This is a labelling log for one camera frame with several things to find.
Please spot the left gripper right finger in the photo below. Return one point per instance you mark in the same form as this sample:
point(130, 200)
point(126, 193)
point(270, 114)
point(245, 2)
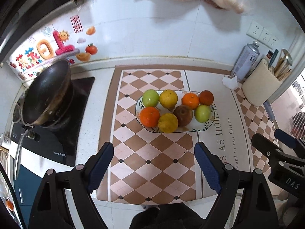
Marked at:
point(257, 208)

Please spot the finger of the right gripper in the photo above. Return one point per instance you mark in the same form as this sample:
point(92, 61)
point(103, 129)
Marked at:
point(297, 144)
point(273, 152)

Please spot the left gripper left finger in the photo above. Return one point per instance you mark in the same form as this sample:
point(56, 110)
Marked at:
point(50, 207)

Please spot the green apple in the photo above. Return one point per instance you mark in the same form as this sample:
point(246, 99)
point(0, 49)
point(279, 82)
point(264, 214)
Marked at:
point(150, 98)
point(202, 113)

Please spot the dark red apple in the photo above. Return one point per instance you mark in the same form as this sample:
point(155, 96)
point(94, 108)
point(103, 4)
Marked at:
point(184, 115)

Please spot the yellow orange citrus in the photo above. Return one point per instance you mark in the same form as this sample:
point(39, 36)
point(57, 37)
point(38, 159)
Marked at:
point(168, 123)

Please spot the brownish orange fruit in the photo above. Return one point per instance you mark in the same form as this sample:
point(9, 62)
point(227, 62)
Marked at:
point(206, 97)

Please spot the orange tangerine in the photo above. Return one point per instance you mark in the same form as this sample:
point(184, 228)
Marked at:
point(149, 117)
point(191, 100)

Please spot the yellow lemon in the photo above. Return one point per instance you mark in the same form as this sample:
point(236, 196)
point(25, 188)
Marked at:
point(168, 99)

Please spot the blue flat knife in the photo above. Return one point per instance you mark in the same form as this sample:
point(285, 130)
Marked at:
point(269, 110)

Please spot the black gas stove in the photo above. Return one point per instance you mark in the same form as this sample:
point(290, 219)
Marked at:
point(57, 139)

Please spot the cream utensil holder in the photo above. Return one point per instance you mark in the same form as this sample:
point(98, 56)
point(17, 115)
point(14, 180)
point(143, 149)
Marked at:
point(260, 85)

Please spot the white crumpled tissue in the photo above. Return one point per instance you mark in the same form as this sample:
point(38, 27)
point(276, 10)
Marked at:
point(230, 82)

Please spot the black frying pan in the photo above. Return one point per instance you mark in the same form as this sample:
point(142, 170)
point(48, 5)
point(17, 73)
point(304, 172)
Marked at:
point(42, 100)

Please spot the metal ladle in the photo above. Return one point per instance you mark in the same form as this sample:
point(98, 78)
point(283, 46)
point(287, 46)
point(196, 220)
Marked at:
point(285, 60)

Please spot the grey spray can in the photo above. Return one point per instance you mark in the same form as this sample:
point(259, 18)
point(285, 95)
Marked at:
point(245, 60)

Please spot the checkered brown table mat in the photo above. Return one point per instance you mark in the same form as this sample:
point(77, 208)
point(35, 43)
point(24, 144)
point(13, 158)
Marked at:
point(150, 167)

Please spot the black range hood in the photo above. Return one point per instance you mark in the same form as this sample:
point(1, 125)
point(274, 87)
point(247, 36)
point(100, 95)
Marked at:
point(21, 18)

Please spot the white wall power sockets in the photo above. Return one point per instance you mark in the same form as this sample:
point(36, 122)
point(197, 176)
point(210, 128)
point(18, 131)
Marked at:
point(262, 35)

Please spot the colourful wall sticker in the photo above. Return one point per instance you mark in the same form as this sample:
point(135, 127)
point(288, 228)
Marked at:
point(71, 36)

